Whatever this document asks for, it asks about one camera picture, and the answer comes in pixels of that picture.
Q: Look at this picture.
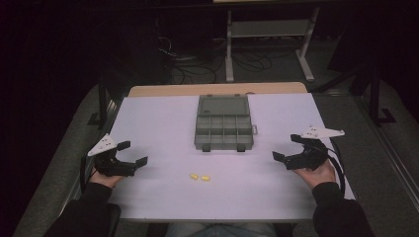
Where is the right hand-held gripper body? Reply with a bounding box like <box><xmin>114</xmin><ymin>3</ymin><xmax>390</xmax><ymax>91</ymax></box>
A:
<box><xmin>285</xmin><ymin>126</ymin><xmax>346</xmax><ymax>172</ymax></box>

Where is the black cable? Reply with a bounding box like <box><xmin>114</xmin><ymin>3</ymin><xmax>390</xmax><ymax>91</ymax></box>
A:
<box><xmin>325</xmin><ymin>144</ymin><xmax>346</xmax><ymax>198</ymax></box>
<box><xmin>79</xmin><ymin>155</ymin><xmax>99</xmax><ymax>193</ymax></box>

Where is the black metal stand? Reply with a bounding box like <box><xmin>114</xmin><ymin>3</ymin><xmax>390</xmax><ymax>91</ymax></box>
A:
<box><xmin>368</xmin><ymin>65</ymin><xmax>397</xmax><ymax>127</ymax></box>
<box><xmin>86</xmin><ymin>76</ymin><xmax>120</xmax><ymax>130</ymax></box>

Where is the person's right hand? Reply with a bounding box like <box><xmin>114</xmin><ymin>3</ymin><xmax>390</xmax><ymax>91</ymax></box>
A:
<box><xmin>293</xmin><ymin>159</ymin><xmax>337</xmax><ymax>190</ymax></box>

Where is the grey compartment storage box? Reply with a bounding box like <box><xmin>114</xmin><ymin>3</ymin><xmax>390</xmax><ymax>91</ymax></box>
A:
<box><xmin>193</xmin><ymin>94</ymin><xmax>259</xmax><ymax>153</ymax></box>

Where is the tangle of floor cables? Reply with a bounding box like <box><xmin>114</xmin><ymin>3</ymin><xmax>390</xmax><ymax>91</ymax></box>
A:
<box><xmin>154</xmin><ymin>19</ymin><xmax>275</xmax><ymax>85</ymax></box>

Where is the white metal stand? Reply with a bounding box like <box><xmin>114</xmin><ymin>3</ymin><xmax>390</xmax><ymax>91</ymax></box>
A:
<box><xmin>224</xmin><ymin>6</ymin><xmax>321</xmax><ymax>83</ymax></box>

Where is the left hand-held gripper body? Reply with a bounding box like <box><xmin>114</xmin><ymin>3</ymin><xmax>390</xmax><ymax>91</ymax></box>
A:
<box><xmin>87</xmin><ymin>133</ymin><xmax>138</xmax><ymax>178</ymax></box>

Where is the person's left hand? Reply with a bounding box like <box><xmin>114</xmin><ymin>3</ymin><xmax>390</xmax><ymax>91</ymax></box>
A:
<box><xmin>89</xmin><ymin>167</ymin><xmax>126</xmax><ymax>190</ymax></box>

